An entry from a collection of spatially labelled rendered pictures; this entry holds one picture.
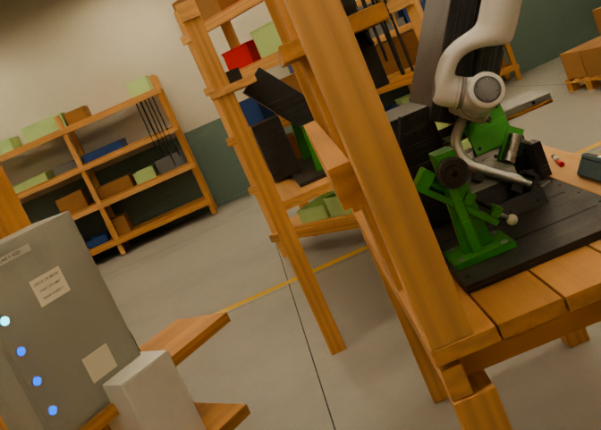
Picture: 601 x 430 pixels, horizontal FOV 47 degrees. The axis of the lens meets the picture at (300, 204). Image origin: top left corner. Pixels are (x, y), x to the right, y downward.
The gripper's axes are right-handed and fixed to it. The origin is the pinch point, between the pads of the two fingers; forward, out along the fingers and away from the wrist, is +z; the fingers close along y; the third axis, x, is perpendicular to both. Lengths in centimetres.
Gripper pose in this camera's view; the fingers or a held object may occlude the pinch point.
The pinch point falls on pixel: (464, 115)
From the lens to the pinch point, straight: 195.2
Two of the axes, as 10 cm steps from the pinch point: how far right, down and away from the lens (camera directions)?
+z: 0.7, 0.6, 10.0
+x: -3.8, 9.3, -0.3
